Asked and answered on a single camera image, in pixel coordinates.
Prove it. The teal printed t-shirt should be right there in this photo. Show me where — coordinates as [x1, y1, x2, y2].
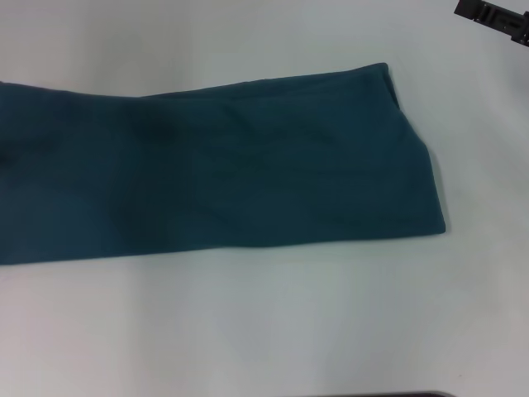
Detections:
[0, 61, 448, 266]

